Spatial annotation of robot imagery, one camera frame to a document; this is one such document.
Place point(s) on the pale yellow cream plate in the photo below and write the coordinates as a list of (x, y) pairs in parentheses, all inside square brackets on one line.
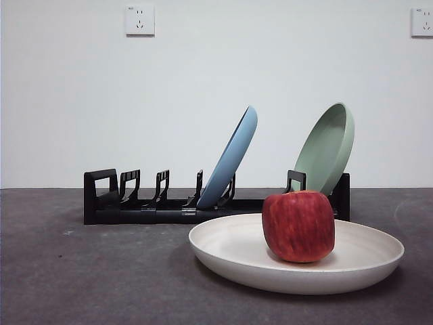
[(233, 247)]

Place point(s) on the red yellow apple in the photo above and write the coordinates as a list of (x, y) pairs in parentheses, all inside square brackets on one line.
[(298, 227)]

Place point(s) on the blue plate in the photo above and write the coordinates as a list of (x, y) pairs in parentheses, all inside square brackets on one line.
[(234, 152)]

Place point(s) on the green plate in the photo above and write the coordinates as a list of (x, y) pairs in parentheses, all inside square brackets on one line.
[(324, 152)]

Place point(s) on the black plate rack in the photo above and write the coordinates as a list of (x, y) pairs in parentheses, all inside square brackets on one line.
[(101, 213)]

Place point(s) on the white wall socket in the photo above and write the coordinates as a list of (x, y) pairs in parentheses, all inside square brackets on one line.
[(140, 21), (423, 22)]

